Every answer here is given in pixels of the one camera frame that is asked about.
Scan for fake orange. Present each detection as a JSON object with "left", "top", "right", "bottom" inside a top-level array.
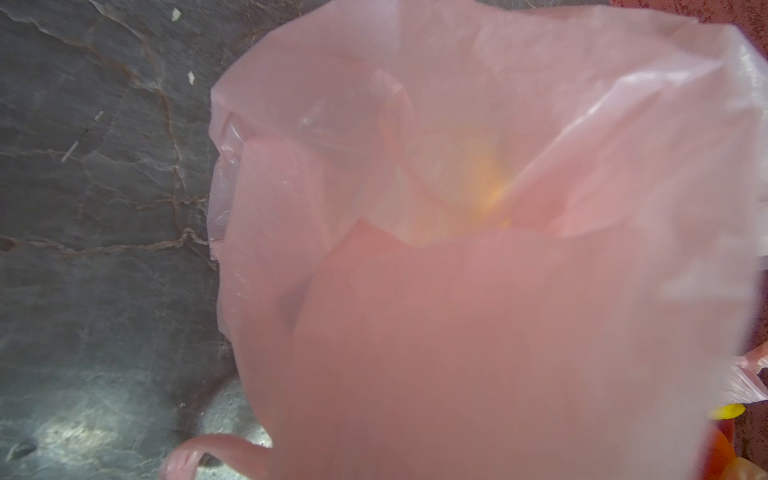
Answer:
[{"left": 698, "top": 425, "right": 736, "bottom": 480}]

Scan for pink plastic bag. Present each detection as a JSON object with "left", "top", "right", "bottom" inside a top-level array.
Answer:
[{"left": 159, "top": 1, "right": 767, "bottom": 479}]

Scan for fake yellow lemon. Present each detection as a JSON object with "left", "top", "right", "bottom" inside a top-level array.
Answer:
[{"left": 709, "top": 403, "right": 746, "bottom": 421}]

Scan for fake yellow banana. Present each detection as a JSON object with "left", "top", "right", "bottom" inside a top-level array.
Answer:
[{"left": 459, "top": 136, "right": 511, "bottom": 224}]

